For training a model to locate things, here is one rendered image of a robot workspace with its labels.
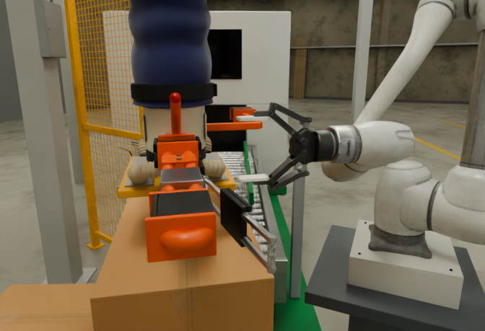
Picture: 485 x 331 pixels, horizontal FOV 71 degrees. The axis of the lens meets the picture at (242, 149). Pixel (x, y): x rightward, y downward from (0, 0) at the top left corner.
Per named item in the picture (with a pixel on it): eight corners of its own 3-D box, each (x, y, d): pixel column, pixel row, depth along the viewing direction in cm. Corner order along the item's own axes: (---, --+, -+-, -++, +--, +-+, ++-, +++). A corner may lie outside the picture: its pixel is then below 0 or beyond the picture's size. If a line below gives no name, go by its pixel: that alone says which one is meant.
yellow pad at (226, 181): (189, 159, 117) (188, 144, 116) (218, 157, 119) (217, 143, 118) (197, 193, 85) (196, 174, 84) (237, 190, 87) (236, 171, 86)
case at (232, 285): (136, 288, 137) (128, 195, 128) (234, 277, 145) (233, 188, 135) (107, 446, 80) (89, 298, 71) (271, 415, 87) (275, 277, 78)
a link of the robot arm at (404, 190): (384, 212, 124) (389, 153, 119) (440, 226, 111) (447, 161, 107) (364, 226, 113) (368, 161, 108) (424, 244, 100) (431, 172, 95)
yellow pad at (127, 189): (131, 161, 114) (130, 147, 112) (162, 160, 116) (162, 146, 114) (117, 199, 81) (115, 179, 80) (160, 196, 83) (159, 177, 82)
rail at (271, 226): (250, 161, 378) (250, 144, 373) (255, 161, 378) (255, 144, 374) (274, 298, 153) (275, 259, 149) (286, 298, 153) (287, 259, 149)
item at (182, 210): (151, 228, 44) (148, 191, 43) (208, 222, 45) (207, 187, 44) (147, 263, 36) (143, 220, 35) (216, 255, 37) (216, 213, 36)
